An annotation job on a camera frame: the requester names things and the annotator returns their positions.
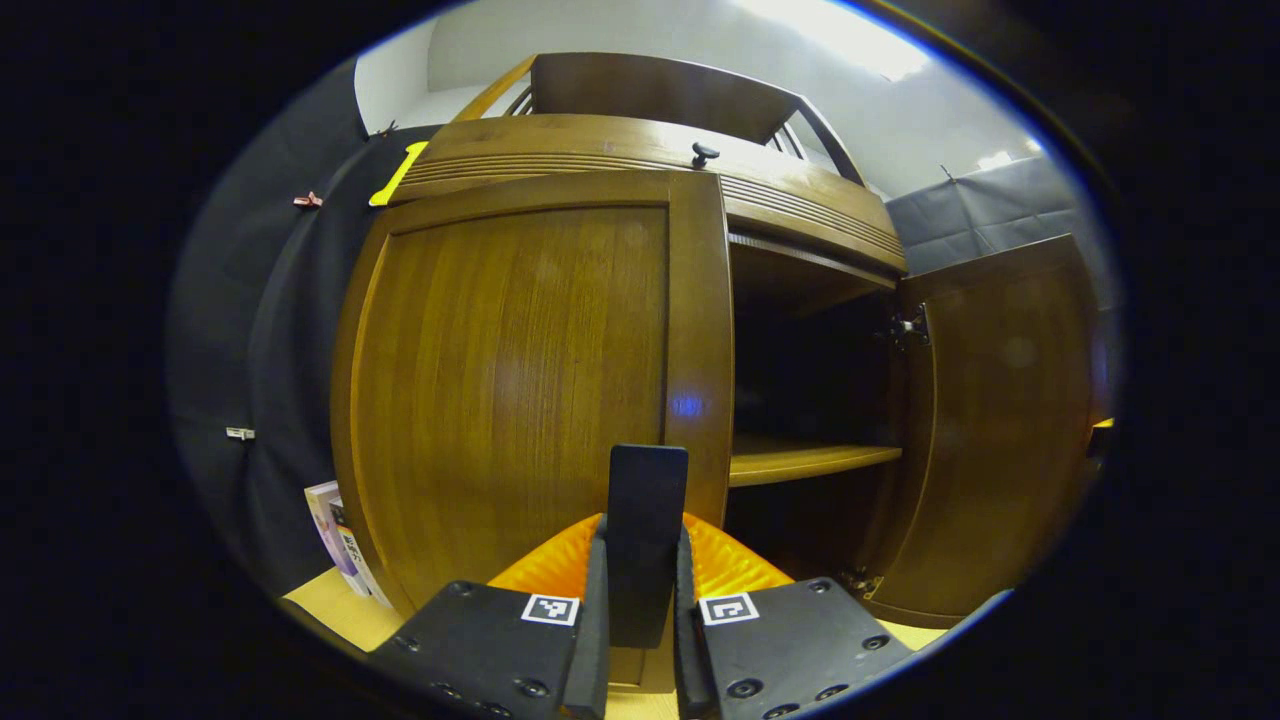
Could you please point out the round black drawer knob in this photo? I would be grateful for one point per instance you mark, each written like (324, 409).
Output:
(704, 153)

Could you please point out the ceiling light panel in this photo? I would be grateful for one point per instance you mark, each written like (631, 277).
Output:
(850, 35)

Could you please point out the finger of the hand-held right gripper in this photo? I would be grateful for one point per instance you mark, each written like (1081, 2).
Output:
(1100, 440)

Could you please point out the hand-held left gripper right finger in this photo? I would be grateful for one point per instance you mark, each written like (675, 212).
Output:
(685, 650)

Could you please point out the small ceiling light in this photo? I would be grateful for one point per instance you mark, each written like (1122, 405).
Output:
(993, 160)

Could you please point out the wooden shoe cabinet door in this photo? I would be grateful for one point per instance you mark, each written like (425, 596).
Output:
(1000, 430)
(500, 380)

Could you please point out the wooden drawer with grooves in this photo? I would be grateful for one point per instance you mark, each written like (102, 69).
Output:
(600, 140)

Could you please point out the red clip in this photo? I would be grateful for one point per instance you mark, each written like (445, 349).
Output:
(308, 200)

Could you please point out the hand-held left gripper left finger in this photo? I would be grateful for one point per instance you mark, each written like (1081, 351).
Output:
(595, 640)

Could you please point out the dark spine book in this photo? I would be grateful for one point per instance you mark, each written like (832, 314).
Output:
(355, 555)

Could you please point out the metal door hinge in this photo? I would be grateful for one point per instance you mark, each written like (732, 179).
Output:
(910, 327)
(860, 583)

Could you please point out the wooden double-door shoe cabinet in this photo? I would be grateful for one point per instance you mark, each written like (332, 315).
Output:
(650, 100)

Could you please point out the black backdrop cloth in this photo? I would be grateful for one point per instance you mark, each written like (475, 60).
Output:
(260, 330)

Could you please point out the pink book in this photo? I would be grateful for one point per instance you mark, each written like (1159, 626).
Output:
(325, 520)

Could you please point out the wooden inner cabinet shelf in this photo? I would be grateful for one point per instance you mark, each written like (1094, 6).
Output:
(800, 460)

